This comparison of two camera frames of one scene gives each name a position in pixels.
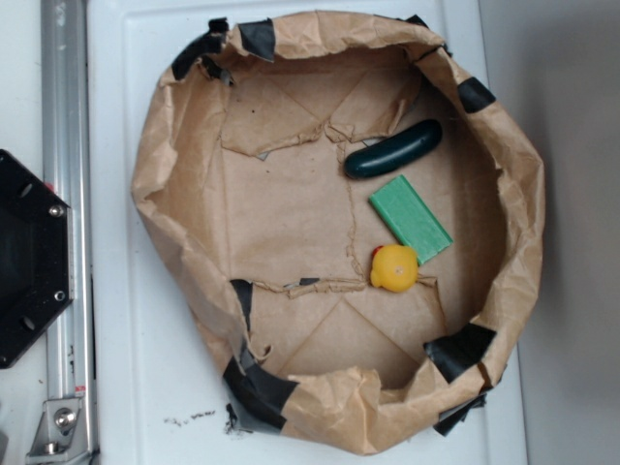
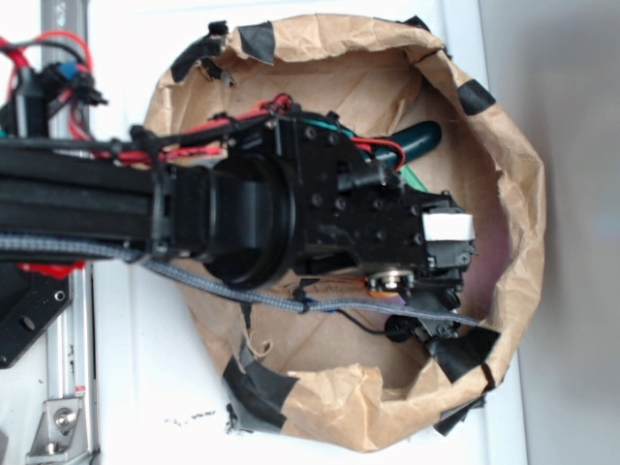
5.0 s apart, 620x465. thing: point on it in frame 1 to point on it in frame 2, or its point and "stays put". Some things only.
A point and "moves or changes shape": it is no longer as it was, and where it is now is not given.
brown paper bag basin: (353, 225) stays put
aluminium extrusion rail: (68, 171) stays put
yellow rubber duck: (394, 267) moves or changes shape
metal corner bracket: (60, 435) stays put
